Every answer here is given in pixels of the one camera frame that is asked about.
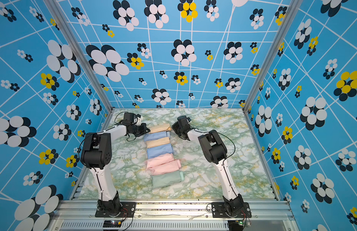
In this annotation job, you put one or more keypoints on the right aluminium corner post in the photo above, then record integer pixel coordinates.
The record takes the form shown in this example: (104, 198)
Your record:
(280, 35)

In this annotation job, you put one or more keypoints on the left circuit board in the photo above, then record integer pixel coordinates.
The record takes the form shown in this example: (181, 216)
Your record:
(111, 224)

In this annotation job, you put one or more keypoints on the aluminium front rail frame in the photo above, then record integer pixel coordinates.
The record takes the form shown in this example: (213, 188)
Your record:
(174, 215)

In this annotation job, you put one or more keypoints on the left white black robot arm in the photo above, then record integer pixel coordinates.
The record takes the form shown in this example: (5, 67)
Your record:
(96, 156)

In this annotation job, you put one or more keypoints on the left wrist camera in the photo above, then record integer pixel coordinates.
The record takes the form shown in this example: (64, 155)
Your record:
(131, 119)

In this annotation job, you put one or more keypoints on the aluminium corner post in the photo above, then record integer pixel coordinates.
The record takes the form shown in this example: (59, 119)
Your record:
(280, 35)
(60, 19)

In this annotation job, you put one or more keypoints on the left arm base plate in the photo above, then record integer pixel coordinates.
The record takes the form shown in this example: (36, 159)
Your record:
(123, 210)

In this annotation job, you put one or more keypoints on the beige umbrella sleeve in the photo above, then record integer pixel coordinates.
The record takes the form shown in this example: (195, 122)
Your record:
(158, 142)
(160, 128)

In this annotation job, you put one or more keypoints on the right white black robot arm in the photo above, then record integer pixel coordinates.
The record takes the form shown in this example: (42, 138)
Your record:
(215, 152)

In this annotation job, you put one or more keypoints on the blue umbrella sleeve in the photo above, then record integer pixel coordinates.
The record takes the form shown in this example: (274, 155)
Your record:
(159, 150)
(156, 136)

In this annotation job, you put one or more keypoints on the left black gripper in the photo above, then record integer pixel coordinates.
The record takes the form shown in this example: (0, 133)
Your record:
(144, 128)

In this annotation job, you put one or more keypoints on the pink umbrella sleeve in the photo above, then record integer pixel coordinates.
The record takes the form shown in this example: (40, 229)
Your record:
(159, 160)
(168, 167)

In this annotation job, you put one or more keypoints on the right circuit board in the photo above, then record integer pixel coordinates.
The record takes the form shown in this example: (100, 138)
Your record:
(236, 225)

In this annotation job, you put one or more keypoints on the green umbrella sleeve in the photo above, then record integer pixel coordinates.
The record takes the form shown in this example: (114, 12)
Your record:
(167, 179)

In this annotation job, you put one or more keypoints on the left aluminium corner post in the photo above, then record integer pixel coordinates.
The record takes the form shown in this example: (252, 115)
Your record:
(60, 19)

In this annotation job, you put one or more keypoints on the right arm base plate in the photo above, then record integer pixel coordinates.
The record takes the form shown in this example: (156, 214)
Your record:
(224, 210)

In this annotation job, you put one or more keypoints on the circuit board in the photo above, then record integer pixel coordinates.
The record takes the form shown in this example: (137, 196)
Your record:
(236, 225)
(111, 224)

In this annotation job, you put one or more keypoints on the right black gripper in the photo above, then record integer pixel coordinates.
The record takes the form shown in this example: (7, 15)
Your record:
(174, 127)

